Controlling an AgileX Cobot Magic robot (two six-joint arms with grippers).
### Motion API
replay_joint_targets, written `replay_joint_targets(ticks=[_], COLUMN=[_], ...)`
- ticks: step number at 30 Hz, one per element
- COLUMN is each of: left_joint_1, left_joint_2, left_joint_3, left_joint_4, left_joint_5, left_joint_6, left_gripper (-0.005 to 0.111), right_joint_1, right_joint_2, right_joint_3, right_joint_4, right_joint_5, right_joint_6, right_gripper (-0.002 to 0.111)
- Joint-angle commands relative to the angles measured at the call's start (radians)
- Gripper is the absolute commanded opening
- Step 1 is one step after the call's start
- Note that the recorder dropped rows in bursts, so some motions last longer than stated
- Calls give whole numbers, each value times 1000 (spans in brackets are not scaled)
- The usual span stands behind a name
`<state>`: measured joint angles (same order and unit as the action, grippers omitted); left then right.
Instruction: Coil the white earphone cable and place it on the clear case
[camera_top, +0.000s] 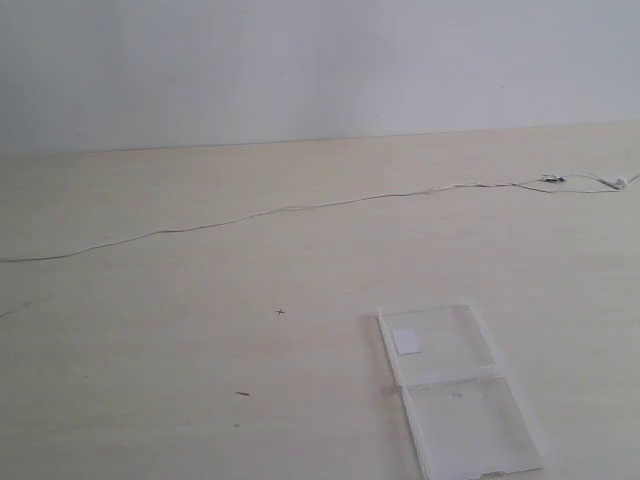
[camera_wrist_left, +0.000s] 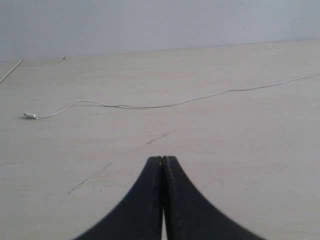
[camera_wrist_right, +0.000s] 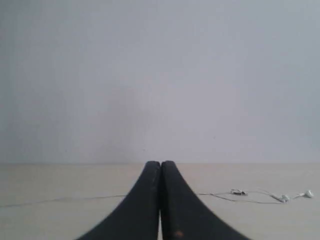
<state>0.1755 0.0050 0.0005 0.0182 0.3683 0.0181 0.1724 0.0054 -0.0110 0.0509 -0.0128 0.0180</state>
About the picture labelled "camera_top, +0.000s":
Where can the white wired earphones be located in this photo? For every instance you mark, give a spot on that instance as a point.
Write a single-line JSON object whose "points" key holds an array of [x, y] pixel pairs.
{"points": [[584, 183]]}

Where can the clear plastic hinged case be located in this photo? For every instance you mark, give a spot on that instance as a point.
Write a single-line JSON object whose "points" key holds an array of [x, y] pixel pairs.
{"points": [[466, 412]]}

